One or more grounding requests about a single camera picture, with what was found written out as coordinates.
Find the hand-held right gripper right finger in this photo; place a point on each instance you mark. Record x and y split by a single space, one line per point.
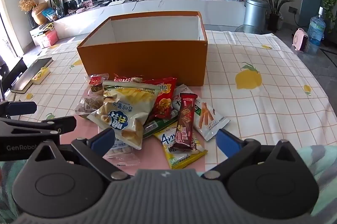
227 141

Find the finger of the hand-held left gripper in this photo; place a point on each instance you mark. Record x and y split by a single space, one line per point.
22 107
39 125

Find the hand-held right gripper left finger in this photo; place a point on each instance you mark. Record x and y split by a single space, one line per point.
102 138

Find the clear biscuit packet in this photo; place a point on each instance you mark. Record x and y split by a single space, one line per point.
121 152

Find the small brown cake packet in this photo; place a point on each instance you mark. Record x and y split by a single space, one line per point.
88 104

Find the white and yellow chips bag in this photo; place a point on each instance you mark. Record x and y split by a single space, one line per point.
126 108

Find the yellow snack packet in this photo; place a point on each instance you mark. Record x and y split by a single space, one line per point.
184 159

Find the brown chocolate wafer bar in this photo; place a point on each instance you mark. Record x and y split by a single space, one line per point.
184 118

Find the green sausage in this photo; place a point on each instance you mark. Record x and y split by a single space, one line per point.
158 127

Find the small red snack packet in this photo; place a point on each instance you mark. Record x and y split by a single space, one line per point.
123 78

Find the red snack bag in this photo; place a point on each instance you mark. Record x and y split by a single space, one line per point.
164 100

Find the orange cardboard box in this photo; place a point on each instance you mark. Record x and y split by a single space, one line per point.
144 61

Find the pink mat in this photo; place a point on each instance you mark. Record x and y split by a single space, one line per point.
84 129

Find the white spicy strip packet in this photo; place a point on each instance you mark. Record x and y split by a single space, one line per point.
210 118

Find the black book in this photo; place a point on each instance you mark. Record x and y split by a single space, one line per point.
29 76

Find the flat yellow packet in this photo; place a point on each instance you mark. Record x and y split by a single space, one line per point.
40 76

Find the lemon print checked tablecloth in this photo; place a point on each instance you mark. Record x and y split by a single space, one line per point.
263 113

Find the red label pastry packet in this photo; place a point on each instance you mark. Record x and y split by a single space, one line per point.
94 87

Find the red storage box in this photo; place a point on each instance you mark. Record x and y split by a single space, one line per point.
50 38

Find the person's teal patterned clothing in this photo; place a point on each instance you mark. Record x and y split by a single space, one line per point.
318 161

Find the gourd-shaped brown vase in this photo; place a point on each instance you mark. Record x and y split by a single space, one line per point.
39 15

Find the blue bag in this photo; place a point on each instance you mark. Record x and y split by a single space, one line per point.
50 13

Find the dried yellow flowers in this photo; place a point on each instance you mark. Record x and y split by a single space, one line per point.
27 3

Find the pink heater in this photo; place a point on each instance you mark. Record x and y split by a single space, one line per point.
298 40

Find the silver trash can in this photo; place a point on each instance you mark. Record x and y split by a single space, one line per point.
254 16

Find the snake plant in black pot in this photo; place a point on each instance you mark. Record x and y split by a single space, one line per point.
273 21

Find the blue water bottle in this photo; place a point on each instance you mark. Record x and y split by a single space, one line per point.
316 29

